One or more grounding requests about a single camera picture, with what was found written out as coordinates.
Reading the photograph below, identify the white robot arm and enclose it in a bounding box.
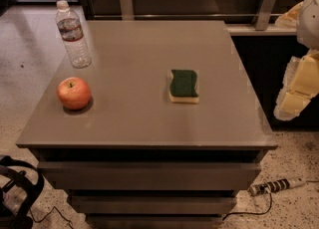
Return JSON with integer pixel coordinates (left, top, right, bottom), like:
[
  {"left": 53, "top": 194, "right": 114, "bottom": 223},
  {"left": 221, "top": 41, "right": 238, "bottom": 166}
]
[{"left": 273, "top": 0, "right": 319, "bottom": 121}]

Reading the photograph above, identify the clear plastic water bottle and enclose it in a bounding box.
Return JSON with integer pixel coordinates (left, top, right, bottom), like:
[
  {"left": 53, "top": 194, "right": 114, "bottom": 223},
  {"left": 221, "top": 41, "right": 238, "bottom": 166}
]
[{"left": 56, "top": 0, "right": 92, "bottom": 69}]

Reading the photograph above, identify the grey drawer cabinet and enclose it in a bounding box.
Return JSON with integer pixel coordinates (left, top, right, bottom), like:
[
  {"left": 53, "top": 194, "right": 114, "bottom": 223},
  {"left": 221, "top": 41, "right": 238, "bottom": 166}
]
[{"left": 18, "top": 21, "right": 275, "bottom": 229}]

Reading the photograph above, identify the white-edged yellow gripper finger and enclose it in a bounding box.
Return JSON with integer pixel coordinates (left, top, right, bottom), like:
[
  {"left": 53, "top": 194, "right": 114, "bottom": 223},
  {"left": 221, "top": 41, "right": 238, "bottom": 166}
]
[{"left": 273, "top": 57, "right": 300, "bottom": 121}]

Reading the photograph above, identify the green and yellow sponge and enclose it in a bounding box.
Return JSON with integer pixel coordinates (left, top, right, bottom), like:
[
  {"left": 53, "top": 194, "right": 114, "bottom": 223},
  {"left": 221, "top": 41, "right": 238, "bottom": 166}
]
[{"left": 168, "top": 70, "right": 199, "bottom": 105}]

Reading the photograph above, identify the metal bracket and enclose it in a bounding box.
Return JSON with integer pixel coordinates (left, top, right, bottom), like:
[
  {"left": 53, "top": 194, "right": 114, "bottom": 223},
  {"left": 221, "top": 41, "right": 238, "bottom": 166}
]
[
  {"left": 253, "top": 0, "right": 276, "bottom": 31},
  {"left": 120, "top": 0, "right": 135, "bottom": 21}
]

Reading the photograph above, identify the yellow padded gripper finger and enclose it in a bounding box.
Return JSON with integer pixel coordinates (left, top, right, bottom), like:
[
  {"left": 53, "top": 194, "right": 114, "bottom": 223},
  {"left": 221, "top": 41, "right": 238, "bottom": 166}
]
[{"left": 282, "top": 53, "right": 319, "bottom": 115}]

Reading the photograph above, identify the right metal bracket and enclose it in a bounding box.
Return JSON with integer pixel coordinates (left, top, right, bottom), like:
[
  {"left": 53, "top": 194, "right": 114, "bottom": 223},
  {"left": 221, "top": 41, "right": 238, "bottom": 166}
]
[{"left": 253, "top": 0, "right": 276, "bottom": 31}]

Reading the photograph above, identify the black power cable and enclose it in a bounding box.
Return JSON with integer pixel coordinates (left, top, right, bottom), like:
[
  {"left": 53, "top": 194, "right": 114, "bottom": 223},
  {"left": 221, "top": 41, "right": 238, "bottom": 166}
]
[{"left": 221, "top": 191, "right": 274, "bottom": 222}]

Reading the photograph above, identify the left metal bracket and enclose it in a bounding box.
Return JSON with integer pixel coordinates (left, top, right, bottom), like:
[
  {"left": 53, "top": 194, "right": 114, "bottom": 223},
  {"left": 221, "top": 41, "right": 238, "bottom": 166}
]
[{"left": 120, "top": 0, "right": 135, "bottom": 21}]

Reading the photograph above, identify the thin black floor cable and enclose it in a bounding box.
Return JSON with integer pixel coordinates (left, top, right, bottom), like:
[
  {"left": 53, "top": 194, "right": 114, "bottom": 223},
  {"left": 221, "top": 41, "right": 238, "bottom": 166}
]
[{"left": 29, "top": 205, "right": 76, "bottom": 229}]

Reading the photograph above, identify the white power strip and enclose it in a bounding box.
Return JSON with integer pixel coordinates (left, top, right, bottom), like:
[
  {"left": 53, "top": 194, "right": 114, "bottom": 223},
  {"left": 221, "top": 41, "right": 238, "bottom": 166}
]
[{"left": 248, "top": 177, "right": 306, "bottom": 196}]

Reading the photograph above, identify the red apple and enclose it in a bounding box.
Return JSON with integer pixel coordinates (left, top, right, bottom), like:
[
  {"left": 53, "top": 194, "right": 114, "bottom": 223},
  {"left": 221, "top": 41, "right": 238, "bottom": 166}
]
[{"left": 57, "top": 77, "right": 92, "bottom": 111}]

